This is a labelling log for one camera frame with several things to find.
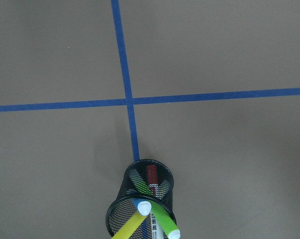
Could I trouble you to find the blue highlighter pen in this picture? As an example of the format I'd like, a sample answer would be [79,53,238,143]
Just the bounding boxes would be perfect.
[131,198,151,216]

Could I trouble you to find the yellow highlighter pen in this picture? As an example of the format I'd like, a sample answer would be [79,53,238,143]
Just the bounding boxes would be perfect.
[112,211,147,239]

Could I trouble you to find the black mesh pen holder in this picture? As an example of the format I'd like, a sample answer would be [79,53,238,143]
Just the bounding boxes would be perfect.
[106,159,176,239]

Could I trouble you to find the green highlighter pen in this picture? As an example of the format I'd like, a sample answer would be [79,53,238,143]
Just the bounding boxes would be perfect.
[129,170,181,239]

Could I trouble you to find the red whiteboard marker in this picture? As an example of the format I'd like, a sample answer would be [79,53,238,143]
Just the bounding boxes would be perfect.
[147,164,158,197]

